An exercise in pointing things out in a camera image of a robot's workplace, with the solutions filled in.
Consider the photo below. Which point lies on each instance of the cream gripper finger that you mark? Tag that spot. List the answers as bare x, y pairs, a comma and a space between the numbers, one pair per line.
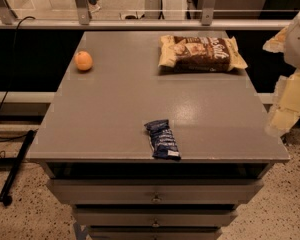
276, 44
285, 111

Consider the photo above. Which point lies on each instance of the blue rxbar blueberry wrapper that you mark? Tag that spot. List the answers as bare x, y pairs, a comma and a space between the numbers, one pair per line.
162, 140

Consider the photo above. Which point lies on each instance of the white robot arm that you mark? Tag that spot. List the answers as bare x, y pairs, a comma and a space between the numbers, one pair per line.
292, 43

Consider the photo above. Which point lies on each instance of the brown chips bag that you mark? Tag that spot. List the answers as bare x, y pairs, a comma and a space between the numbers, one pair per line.
207, 54

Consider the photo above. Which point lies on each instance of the grey drawer cabinet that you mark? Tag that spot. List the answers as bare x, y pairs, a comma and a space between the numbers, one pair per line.
141, 153

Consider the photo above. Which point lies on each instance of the orange fruit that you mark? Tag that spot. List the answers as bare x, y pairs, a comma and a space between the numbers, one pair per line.
83, 61

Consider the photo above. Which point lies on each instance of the bottom grey drawer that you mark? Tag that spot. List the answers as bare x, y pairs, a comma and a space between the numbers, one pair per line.
154, 233

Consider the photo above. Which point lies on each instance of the grey drawer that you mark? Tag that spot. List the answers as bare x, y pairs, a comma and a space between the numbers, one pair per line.
155, 217
143, 192
154, 233

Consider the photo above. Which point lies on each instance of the middle grey drawer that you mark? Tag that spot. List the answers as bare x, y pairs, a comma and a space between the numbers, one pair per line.
155, 217

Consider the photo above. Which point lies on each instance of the top grey drawer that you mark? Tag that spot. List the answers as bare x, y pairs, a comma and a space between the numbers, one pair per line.
143, 192

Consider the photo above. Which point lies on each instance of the grey metal railing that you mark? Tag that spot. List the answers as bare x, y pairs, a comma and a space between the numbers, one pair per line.
210, 14

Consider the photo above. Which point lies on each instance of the black rod on floor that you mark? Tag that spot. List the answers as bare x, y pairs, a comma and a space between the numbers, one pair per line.
5, 197

